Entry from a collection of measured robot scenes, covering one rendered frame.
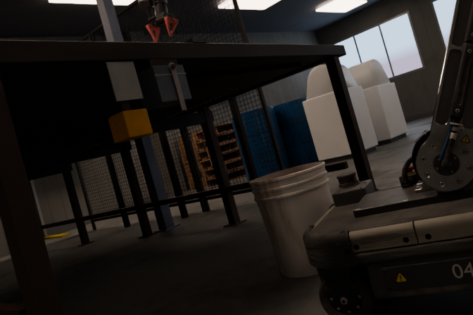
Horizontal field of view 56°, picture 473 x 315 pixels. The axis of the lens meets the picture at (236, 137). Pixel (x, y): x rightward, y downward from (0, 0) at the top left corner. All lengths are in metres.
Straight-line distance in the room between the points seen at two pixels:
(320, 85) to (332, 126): 0.54
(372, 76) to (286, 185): 5.11
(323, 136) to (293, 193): 4.23
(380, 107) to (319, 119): 1.09
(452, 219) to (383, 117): 5.48
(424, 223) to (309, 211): 0.61
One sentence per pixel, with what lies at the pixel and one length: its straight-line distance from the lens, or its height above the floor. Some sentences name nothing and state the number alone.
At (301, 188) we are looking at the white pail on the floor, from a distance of 1.60.
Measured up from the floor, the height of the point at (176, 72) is 0.80.
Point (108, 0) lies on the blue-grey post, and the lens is 4.19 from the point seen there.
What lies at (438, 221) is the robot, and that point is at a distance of 1.09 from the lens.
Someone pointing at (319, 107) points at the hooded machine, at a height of 0.72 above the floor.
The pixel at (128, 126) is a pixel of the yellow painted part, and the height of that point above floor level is 0.65.
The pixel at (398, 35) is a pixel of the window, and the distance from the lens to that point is 11.63.
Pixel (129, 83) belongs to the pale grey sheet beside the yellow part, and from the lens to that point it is 1.39.
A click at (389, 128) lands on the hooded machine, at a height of 0.20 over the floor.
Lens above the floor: 0.51
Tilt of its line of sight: 1 degrees up
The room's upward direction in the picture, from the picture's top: 16 degrees counter-clockwise
